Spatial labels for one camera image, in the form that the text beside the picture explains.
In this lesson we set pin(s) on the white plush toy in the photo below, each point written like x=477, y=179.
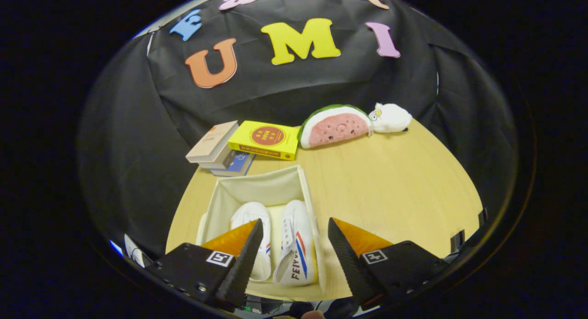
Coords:
x=390, y=118

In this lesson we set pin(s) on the beige book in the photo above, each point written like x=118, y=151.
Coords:
x=212, y=140

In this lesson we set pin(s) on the watermelon slice plush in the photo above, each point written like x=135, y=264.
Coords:
x=337, y=128

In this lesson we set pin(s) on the grey book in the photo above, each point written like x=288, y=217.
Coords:
x=225, y=160

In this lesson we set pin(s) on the cream fabric storage box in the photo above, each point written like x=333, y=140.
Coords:
x=262, y=188

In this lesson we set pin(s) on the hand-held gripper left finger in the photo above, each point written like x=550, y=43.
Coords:
x=241, y=268

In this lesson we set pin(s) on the blue book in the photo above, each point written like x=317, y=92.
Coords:
x=240, y=165

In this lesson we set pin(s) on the white striped canvas shoe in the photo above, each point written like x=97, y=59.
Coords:
x=250, y=213
x=294, y=259

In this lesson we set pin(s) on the yellow book with red circle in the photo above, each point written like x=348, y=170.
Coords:
x=266, y=137

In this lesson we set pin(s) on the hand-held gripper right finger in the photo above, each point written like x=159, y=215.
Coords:
x=351, y=264

